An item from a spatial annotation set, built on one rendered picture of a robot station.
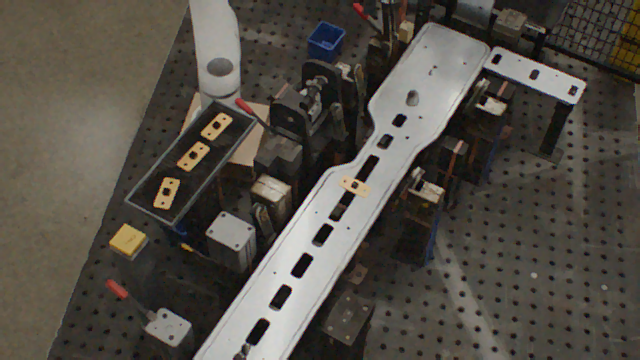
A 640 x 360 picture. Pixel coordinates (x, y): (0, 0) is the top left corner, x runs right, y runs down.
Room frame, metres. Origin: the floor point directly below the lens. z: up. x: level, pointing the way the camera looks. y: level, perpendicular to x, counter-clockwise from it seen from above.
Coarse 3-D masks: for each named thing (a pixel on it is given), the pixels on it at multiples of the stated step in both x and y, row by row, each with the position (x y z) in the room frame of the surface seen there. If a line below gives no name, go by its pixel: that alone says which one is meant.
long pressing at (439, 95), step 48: (432, 48) 1.69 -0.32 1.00; (480, 48) 1.69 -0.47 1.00; (384, 96) 1.49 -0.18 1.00; (432, 96) 1.50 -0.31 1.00; (336, 192) 1.15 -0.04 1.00; (384, 192) 1.16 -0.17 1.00; (288, 240) 1.00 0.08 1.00; (336, 240) 1.01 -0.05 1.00; (240, 336) 0.74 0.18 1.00; (288, 336) 0.75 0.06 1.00
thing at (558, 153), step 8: (560, 104) 1.52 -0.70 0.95; (560, 112) 1.52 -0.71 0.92; (568, 112) 1.51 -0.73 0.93; (552, 120) 1.53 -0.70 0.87; (560, 120) 1.52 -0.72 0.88; (552, 128) 1.52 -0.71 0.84; (560, 128) 1.51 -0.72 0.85; (544, 136) 1.53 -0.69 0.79; (552, 136) 1.52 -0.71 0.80; (536, 144) 1.56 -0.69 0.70; (544, 144) 1.52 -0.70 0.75; (552, 144) 1.51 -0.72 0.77; (536, 152) 1.53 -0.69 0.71; (544, 152) 1.52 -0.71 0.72; (552, 152) 1.53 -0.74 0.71; (560, 152) 1.53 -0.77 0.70; (552, 160) 1.50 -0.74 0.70; (560, 160) 1.50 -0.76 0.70
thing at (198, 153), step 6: (198, 144) 1.17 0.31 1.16; (192, 150) 1.15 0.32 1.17; (198, 150) 1.16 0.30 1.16; (204, 150) 1.16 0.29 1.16; (186, 156) 1.14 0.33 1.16; (192, 156) 1.13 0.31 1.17; (198, 156) 1.14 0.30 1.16; (180, 162) 1.12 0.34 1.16; (186, 162) 1.12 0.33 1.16; (192, 162) 1.12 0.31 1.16; (186, 168) 1.10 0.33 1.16
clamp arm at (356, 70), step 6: (354, 66) 1.50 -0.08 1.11; (360, 66) 1.51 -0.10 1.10; (354, 72) 1.49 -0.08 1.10; (360, 72) 1.50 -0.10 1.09; (354, 78) 1.49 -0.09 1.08; (360, 78) 1.49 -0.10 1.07; (354, 84) 1.48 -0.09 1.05; (360, 84) 1.50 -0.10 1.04; (354, 90) 1.48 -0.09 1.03; (360, 90) 1.49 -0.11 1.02; (354, 96) 1.48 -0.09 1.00; (360, 96) 1.48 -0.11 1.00
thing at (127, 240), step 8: (120, 232) 0.92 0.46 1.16; (128, 232) 0.92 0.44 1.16; (136, 232) 0.92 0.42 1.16; (112, 240) 0.90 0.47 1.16; (120, 240) 0.90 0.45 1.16; (128, 240) 0.90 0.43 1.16; (136, 240) 0.90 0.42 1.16; (120, 248) 0.88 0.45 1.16; (128, 248) 0.88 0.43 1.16; (136, 248) 0.88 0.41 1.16
